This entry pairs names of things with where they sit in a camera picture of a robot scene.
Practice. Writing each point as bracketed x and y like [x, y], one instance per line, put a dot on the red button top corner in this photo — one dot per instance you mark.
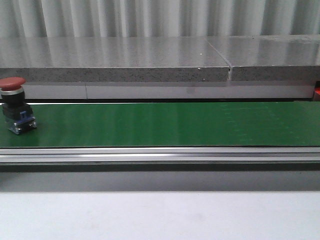
[19, 116]

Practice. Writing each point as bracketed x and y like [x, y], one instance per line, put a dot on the grey stone slab right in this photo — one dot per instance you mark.
[294, 59]

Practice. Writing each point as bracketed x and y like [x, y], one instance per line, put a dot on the grey stone slab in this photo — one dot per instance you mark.
[294, 59]
[111, 59]

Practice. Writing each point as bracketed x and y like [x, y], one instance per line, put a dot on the grey stone slab left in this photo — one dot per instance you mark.
[111, 59]

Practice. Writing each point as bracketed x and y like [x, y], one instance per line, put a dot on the green conveyor belt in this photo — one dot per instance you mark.
[168, 124]

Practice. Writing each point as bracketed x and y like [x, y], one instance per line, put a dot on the red plastic tray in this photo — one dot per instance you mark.
[316, 92]

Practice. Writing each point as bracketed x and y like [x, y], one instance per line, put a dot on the white corrugated curtain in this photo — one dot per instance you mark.
[158, 18]

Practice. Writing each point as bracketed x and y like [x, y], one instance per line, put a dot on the silver conveyor frame rail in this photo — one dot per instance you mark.
[159, 155]

